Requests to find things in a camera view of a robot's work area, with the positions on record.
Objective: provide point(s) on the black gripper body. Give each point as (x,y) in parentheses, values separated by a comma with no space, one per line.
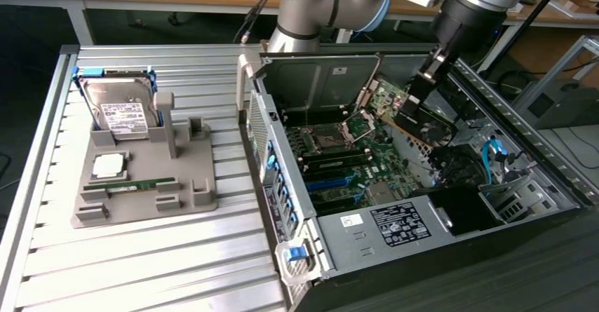
(468,24)

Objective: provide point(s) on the graphics card with black fan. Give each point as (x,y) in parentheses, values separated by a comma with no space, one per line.
(436,129)

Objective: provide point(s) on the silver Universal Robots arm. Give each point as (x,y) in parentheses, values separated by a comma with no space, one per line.
(309,10)

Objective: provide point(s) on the black pole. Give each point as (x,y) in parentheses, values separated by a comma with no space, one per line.
(494,59)

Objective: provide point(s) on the metal socket cover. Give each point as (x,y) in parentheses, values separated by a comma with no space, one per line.
(346,126)

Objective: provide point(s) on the green motherboard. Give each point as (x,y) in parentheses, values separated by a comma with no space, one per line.
(389,164)

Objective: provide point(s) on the thin locking lever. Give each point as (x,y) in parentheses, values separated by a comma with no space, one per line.
(306,115)

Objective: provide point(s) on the black RAM slot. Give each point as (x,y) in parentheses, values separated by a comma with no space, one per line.
(337,156)
(333,167)

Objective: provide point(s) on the grey computer tower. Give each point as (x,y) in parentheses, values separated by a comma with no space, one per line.
(562,105)

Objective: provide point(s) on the grey chipset heatsink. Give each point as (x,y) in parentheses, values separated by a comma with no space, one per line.
(382,192)

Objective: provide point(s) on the black expansion slot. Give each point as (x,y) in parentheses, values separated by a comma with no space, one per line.
(334,200)

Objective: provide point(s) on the grey disk bay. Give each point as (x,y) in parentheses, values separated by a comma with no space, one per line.
(516,203)

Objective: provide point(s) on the grey power supply unit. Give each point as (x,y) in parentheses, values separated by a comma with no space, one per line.
(356,249)

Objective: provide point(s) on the open PC case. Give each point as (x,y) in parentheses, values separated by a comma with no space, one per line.
(421,277)

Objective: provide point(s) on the blue case latch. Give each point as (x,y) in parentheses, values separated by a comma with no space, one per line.
(297,253)

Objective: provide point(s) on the hard disk in blue caddy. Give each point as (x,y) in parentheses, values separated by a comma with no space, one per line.
(122,108)

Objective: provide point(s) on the green RAM stick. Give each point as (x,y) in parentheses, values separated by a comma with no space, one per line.
(135,184)

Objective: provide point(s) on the grey parts rack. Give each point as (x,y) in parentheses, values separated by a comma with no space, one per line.
(135,207)

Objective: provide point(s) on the silver CPU chip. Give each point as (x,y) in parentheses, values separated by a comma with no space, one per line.
(107,166)

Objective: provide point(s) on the aluminium profile frame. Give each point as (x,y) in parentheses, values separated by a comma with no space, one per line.
(562,59)

